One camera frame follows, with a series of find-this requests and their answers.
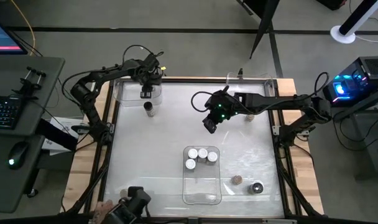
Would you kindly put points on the white-lid bagel seasoning jar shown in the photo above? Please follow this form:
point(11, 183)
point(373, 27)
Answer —
point(192, 153)
point(190, 164)
point(212, 156)
point(203, 152)

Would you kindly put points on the person's hand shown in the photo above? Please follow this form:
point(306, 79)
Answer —
point(102, 211)

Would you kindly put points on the black tripod stand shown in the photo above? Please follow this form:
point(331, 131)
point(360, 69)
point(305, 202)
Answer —
point(265, 18)

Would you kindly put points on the white paper sheet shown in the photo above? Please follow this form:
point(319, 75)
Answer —
point(52, 146)

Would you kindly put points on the black-lid spice jar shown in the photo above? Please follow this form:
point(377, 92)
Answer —
point(256, 188)
point(149, 109)

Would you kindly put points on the black hand-held camera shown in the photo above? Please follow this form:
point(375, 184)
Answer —
point(136, 199)

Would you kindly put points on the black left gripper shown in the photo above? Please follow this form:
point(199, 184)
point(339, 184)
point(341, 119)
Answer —
point(150, 71)

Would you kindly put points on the black computer mouse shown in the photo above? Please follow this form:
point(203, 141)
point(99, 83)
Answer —
point(18, 154)

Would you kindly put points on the clear plastic bin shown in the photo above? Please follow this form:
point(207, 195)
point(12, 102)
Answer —
point(127, 96)
point(201, 186)
point(254, 84)

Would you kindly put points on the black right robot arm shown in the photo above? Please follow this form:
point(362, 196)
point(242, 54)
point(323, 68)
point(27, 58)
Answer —
point(270, 100)

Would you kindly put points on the grey desk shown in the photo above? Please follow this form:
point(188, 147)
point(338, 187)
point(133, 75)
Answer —
point(36, 71)

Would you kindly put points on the tower fan with white base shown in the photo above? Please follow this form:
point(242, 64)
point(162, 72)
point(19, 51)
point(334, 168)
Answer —
point(342, 35)

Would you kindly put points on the black desk caster wheel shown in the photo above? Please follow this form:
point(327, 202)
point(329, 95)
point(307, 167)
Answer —
point(32, 193)

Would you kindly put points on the black metal table frame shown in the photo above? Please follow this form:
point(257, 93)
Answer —
point(192, 81)

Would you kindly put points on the computer monitor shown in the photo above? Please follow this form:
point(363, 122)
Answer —
point(2, 34)

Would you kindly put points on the small black clamp post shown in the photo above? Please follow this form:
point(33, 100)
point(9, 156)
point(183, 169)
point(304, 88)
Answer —
point(240, 72)

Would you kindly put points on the silver mounting bracket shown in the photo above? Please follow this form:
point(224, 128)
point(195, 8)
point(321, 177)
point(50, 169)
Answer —
point(279, 221)

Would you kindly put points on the black clamp mount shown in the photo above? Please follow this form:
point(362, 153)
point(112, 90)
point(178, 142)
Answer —
point(29, 84)

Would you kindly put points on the black lit computer tower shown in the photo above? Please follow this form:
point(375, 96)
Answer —
point(372, 68)

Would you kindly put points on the backlit black keyboard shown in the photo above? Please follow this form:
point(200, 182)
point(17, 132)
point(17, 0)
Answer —
point(4, 113)

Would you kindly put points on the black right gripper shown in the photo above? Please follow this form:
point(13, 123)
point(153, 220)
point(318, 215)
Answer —
point(224, 105)

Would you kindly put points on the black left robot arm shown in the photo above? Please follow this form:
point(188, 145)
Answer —
point(114, 72)

